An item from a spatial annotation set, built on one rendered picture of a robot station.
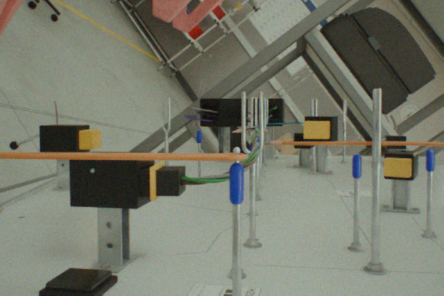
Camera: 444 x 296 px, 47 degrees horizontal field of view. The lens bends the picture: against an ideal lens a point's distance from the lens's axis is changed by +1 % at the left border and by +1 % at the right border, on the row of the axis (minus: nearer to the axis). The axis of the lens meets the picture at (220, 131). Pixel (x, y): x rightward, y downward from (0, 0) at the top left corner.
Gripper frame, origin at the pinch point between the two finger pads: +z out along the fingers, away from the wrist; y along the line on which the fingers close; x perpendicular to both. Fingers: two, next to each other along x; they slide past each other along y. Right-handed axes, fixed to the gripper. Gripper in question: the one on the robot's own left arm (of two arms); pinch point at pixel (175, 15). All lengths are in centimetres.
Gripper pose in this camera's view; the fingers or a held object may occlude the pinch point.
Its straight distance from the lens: 42.5
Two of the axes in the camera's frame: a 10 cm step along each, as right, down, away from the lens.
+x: -8.9, -4.3, 1.6
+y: 1.9, -0.4, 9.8
